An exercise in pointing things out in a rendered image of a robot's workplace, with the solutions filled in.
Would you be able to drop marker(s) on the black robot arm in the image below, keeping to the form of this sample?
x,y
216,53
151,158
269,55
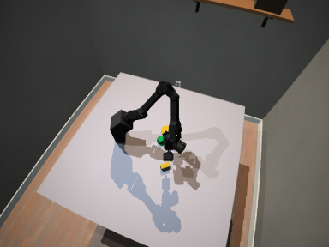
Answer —
x,y
175,127

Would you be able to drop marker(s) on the yellow circle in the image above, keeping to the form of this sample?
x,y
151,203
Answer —
x,y
164,128

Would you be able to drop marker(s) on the yellow block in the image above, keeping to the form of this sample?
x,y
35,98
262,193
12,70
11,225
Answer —
x,y
165,165

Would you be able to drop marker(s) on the green block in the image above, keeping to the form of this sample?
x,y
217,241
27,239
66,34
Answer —
x,y
161,139

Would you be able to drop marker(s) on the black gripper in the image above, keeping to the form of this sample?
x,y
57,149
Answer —
x,y
169,155

